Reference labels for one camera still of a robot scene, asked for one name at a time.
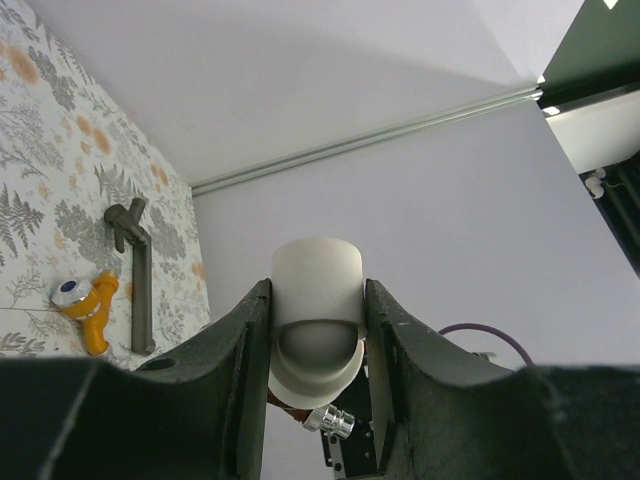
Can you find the brown faucet with chrome cap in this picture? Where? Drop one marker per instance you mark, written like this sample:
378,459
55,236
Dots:
328,418

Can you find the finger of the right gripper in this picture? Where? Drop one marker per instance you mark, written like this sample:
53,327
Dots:
354,457

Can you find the grey metal faucet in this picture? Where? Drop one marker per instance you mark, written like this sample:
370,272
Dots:
126,227

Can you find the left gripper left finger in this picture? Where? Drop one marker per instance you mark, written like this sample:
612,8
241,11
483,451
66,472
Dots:
194,412

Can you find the white pipe elbow fitting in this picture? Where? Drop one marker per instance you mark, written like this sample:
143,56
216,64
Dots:
317,326

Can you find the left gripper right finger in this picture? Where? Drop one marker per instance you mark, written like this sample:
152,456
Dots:
440,412

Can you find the floral patterned table mat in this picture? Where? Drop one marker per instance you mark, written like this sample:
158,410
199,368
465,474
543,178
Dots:
68,152

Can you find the yellow faucet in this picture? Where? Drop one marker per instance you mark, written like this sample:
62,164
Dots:
88,301

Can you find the right aluminium frame post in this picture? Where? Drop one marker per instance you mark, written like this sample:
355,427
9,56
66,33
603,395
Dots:
364,140

